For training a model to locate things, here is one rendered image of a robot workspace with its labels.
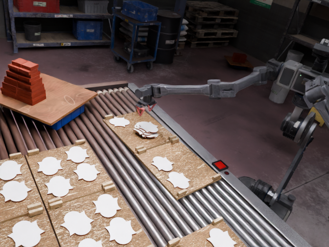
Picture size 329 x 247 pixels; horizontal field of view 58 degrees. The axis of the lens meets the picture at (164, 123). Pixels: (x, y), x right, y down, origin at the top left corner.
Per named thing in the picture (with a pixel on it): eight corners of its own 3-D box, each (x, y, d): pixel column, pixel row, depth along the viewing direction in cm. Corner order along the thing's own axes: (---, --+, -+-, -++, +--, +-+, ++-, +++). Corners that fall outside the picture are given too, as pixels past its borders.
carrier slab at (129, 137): (143, 111, 229) (143, 109, 229) (176, 140, 204) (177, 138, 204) (102, 121, 209) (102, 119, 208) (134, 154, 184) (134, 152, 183)
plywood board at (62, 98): (41, 75, 229) (41, 72, 228) (97, 95, 218) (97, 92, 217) (-14, 99, 189) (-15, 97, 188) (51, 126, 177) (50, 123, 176)
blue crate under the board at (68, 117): (50, 98, 222) (49, 86, 217) (85, 111, 215) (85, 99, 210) (18, 115, 197) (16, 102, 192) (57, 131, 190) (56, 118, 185)
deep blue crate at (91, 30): (96, 33, 614) (97, 15, 594) (102, 40, 586) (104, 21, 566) (71, 33, 590) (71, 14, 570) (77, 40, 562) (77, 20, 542)
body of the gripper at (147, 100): (137, 103, 193) (138, 93, 189) (147, 98, 200) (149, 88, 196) (145, 107, 190) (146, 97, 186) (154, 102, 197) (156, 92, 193)
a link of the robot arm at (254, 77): (231, 101, 160) (230, 83, 157) (210, 99, 169) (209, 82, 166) (269, 82, 189) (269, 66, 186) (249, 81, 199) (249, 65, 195)
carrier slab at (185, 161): (177, 141, 203) (178, 139, 202) (221, 179, 178) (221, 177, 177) (134, 155, 183) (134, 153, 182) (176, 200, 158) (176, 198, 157)
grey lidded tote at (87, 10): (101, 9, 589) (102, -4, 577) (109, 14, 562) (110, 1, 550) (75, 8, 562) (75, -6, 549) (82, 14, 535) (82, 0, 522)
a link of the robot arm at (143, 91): (162, 96, 187) (160, 83, 184) (150, 102, 178) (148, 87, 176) (148, 95, 194) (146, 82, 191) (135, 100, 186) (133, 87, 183)
